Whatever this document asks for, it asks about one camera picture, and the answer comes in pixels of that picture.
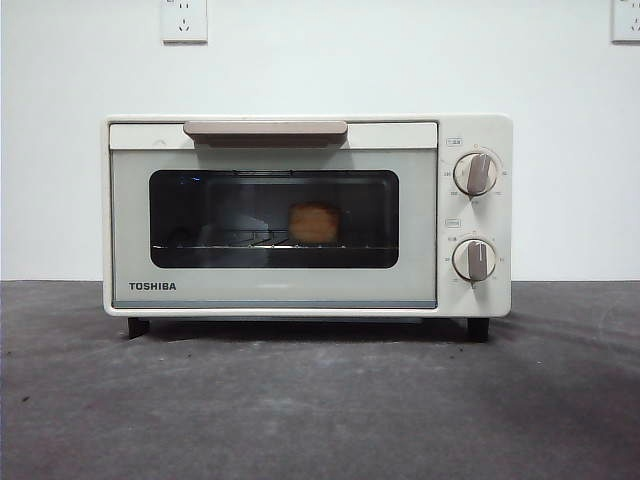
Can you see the golden brown bread piece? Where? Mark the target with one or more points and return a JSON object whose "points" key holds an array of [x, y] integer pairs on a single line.
{"points": [[315, 223]]}

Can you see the cream Toshiba toaster oven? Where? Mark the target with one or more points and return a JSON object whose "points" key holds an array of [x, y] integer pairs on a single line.
{"points": [[502, 220]]}

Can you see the cream beige timer knob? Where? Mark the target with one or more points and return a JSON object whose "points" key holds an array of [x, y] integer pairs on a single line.
{"points": [[474, 260]]}

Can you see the cream beige temperature knob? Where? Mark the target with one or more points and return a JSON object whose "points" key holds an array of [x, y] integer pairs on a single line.
{"points": [[475, 174]]}

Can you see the white wall socket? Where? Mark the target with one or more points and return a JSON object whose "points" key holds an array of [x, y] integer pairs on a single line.
{"points": [[627, 22], [184, 22]]}

